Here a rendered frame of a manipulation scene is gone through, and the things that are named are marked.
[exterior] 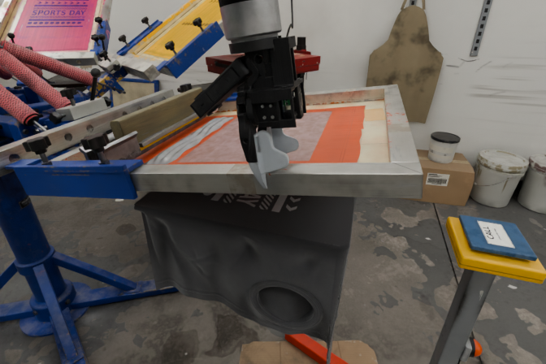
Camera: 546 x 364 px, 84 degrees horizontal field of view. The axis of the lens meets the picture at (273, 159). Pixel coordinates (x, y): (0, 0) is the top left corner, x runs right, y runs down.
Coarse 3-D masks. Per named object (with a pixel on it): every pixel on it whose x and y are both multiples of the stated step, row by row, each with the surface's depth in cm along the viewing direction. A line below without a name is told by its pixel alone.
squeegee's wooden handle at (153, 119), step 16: (176, 96) 86; (192, 96) 91; (144, 112) 73; (160, 112) 78; (176, 112) 84; (192, 112) 91; (112, 128) 67; (128, 128) 68; (144, 128) 73; (160, 128) 78
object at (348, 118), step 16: (320, 112) 86; (336, 112) 84; (352, 112) 82; (192, 128) 91; (224, 128) 86; (288, 128) 77; (304, 128) 75; (320, 128) 73; (336, 128) 71; (352, 128) 69
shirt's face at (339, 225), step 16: (160, 192) 74; (176, 192) 74; (160, 208) 68; (176, 208) 68; (192, 208) 68; (208, 208) 68; (224, 208) 68; (240, 208) 68; (256, 208) 68; (304, 208) 68; (320, 208) 68; (336, 208) 68; (240, 224) 62; (256, 224) 62; (272, 224) 62; (288, 224) 62; (304, 224) 62; (320, 224) 62; (336, 224) 62; (320, 240) 58; (336, 240) 58
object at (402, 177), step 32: (320, 96) 94; (352, 96) 91; (384, 96) 81; (64, 160) 70; (416, 160) 43; (192, 192) 52; (224, 192) 50; (256, 192) 48; (288, 192) 46; (320, 192) 45; (352, 192) 43; (384, 192) 41; (416, 192) 40
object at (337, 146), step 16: (160, 144) 81; (208, 144) 75; (224, 144) 73; (240, 144) 71; (304, 144) 65; (320, 144) 64; (336, 144) 62; (352, 144) 61; (144, 160) 71; (176, 160) 68; (192, 160) 66; (208, 160) 65; (224, 160) 63; (240, 160) 62; (304, 160) 57; (320, 160) 56; (336, 160) 55; (352, 160) 54
